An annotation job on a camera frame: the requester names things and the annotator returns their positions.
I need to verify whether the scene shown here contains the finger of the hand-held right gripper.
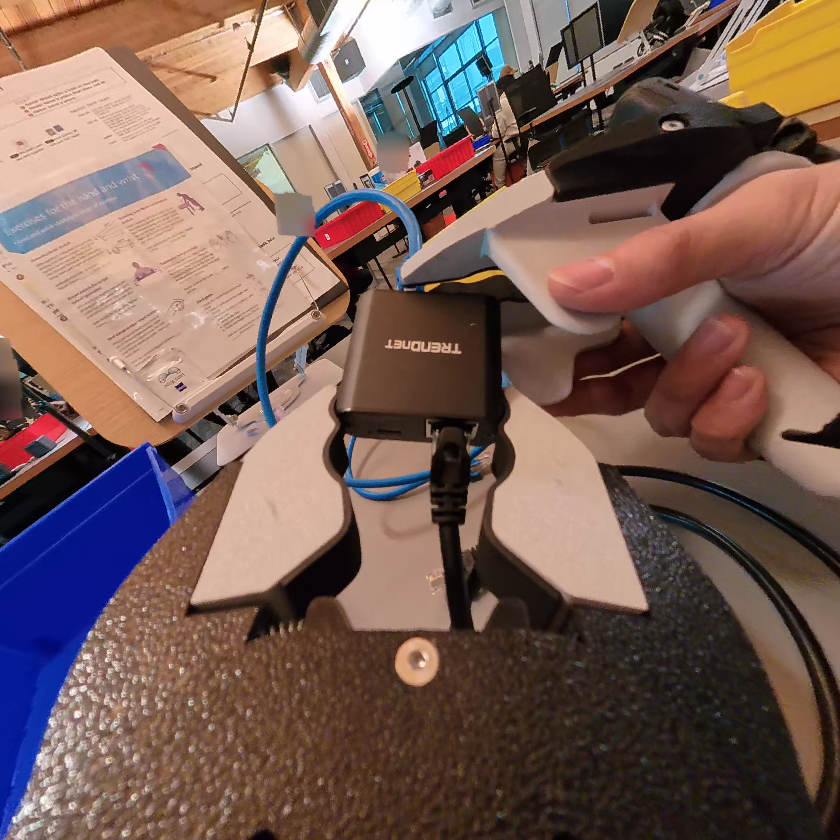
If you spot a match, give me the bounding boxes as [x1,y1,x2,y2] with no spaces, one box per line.
[502,320,623,406]
[400,172,559,290]

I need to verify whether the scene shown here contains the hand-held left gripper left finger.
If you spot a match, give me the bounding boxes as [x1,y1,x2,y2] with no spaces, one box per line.
[190,387,362,608]

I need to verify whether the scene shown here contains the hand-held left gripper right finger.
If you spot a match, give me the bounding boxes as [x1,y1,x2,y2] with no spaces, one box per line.
[479,390,651,631]

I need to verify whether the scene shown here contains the black ethernet cable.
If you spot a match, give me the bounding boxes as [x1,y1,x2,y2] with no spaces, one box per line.
[430,423,840,802]

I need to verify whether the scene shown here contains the black network splitter box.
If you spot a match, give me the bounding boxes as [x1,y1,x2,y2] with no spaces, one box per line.
[335,289,506,444]

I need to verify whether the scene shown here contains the blue ethernet cable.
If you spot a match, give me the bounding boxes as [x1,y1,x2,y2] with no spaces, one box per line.
[256,187,493,503]

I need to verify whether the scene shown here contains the person's right hand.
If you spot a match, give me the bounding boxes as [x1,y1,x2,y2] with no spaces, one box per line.
[545,161,840,463]

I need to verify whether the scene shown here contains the white stand base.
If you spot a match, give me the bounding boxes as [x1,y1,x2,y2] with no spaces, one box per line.
[217,357,345,468]

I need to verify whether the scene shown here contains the red storage bin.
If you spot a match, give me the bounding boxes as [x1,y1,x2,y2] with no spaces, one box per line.
[415,136,475,179]
[314,202,385,249]

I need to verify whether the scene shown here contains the nested yellow bins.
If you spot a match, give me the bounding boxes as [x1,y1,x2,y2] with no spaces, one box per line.
[725,0,840,116]

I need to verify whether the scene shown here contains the black floor lamp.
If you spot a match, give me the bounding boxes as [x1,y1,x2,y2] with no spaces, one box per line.
[392,75,421,142]

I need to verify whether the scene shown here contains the black hanging loudspeaker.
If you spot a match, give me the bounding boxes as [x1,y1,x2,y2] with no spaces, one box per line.
[331,39,366,83]

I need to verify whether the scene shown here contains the blue storage bin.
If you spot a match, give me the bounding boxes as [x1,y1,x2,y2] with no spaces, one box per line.
[0,443,198,828]

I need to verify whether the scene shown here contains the instruction sheet on clipboard stand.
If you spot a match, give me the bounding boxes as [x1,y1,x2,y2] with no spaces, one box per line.
[0,46,350,448]

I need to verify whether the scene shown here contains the printed instruction sheet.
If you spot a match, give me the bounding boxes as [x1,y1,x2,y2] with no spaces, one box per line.
[0,47,329,422]

